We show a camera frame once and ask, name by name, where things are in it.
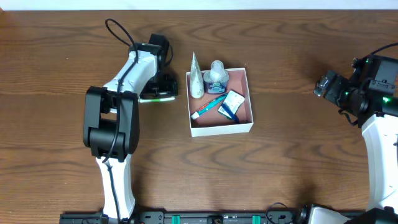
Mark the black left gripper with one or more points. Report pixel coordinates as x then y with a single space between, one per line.
166 86

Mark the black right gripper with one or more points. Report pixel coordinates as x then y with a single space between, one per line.
333 86

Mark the green white toothbrush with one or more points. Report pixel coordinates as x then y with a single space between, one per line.
156 100

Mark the white Pantene tube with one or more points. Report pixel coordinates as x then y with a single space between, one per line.
196 79

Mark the teal Colgate toothpaste tube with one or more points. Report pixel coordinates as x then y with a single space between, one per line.
208 106

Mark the Dettol foam soap bottle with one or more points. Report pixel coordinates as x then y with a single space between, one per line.
216 79

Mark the green white soap bar pack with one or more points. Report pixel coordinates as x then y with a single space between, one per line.
233 101

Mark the blue disposable razor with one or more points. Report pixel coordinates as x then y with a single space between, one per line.
230 113

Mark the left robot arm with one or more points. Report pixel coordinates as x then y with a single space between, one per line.
111 121

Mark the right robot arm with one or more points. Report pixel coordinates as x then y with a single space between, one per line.
369 96

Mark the white box pink interior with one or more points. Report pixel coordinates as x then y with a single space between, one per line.
213 123

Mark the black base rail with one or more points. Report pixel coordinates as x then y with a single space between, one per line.
276 213

